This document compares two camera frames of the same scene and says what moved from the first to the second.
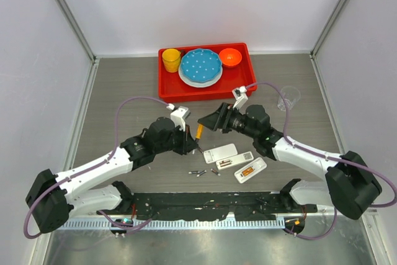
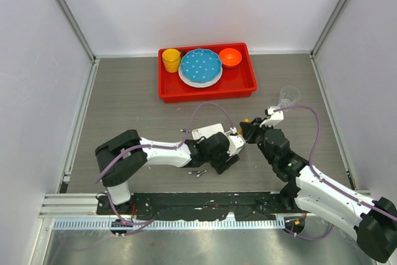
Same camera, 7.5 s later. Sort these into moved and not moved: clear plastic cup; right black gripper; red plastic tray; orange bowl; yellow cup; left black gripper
Moved: right black gripper; left black gripper
Not moved: red plastic tray; yellow cup; clear plastic cup; orange bowl
